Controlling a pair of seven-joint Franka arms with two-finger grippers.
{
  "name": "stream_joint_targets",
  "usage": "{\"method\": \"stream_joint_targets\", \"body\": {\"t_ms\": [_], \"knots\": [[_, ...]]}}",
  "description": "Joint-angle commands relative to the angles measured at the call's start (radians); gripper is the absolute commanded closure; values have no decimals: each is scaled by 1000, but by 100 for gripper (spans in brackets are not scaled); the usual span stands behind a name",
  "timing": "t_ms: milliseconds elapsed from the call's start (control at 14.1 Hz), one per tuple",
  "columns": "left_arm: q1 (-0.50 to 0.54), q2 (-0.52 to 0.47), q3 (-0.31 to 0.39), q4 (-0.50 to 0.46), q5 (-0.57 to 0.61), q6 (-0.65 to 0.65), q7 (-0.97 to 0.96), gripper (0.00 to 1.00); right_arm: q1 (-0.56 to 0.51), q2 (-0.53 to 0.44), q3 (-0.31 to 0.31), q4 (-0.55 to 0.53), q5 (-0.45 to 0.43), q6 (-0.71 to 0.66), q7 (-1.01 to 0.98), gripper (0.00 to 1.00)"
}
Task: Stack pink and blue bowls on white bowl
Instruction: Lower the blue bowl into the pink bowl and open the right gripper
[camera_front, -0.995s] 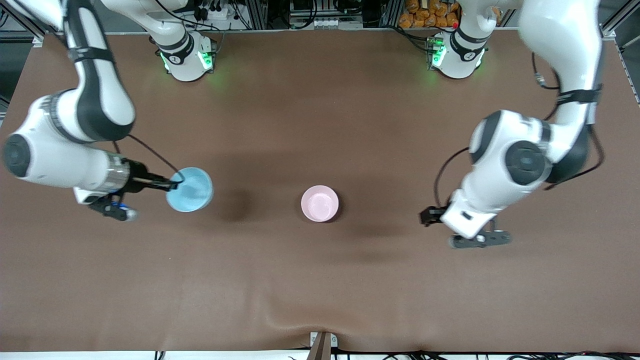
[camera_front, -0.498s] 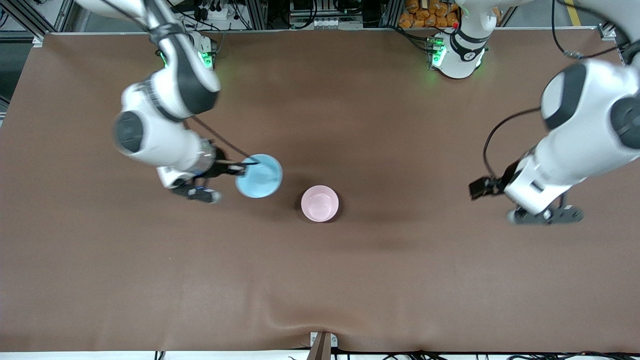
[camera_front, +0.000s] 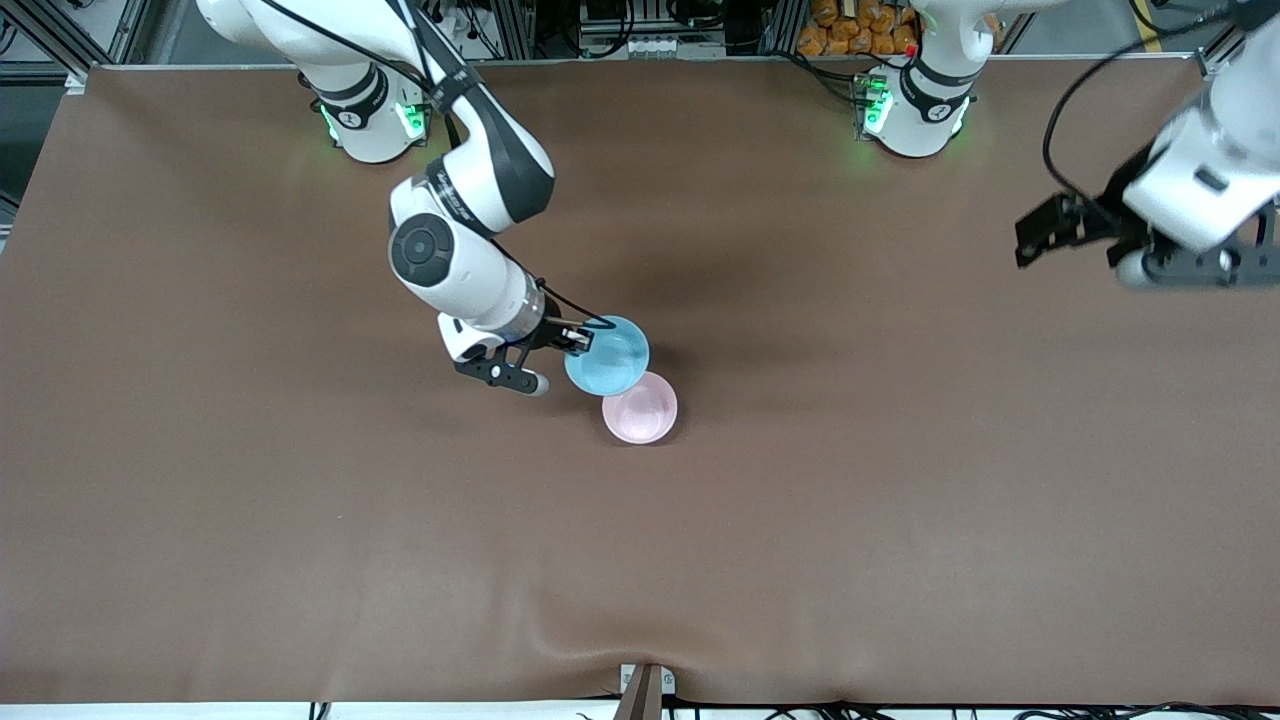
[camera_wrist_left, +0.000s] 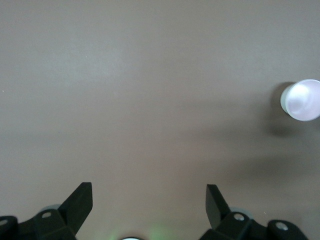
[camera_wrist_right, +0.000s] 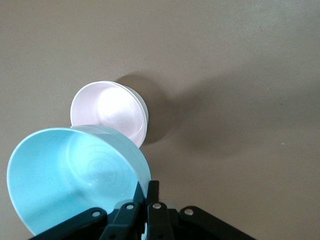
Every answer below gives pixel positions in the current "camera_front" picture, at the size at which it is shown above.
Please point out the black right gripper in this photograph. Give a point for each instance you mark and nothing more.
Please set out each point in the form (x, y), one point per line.
(553, 331)

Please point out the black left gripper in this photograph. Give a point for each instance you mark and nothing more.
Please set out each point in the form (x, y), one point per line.
(1108, 211)

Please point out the blue plastic bowl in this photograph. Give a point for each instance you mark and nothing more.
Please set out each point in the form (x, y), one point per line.
(615, 360)

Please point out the pink plastic bowl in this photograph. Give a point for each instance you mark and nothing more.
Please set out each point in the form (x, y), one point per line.
(640, 412)

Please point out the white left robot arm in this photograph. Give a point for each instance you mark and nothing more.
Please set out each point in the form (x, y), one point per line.
(1210, 150)

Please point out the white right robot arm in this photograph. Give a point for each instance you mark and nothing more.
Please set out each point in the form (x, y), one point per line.
(450, 260)

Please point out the brown table mat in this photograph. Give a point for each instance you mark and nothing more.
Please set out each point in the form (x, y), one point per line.
(640, 560)

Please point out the white socket strip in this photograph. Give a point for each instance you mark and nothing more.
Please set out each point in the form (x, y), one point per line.
(645, 46)

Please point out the orange packaged goods pile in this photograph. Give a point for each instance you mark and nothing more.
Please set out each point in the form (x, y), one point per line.
(850, 35)

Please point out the aluminium frame post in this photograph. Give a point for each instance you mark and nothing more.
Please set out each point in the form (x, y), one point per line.
(785, 25)
(515, 30)

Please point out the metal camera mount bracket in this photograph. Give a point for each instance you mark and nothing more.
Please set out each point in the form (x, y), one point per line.
(647, 690)

